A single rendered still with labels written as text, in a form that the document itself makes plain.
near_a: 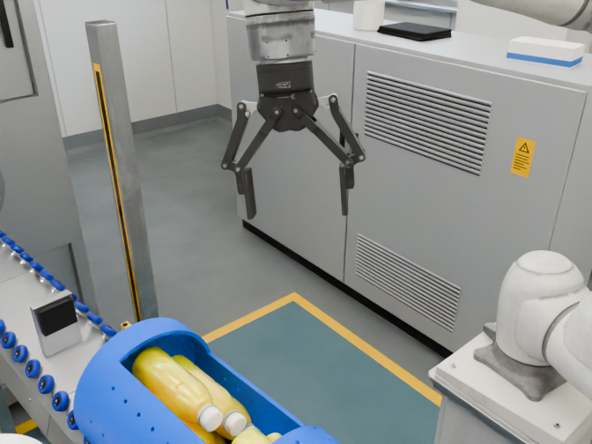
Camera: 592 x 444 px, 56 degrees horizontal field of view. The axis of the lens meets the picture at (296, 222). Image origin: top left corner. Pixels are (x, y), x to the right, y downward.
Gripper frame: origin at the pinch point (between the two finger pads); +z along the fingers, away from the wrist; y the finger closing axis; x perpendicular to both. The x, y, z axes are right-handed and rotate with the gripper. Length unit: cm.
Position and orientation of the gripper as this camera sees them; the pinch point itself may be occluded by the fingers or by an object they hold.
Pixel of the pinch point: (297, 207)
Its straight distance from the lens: 80.7
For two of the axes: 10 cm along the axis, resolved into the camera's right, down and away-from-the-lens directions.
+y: 9.9, -0.4, -1.6
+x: 1.3, -3.3, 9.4
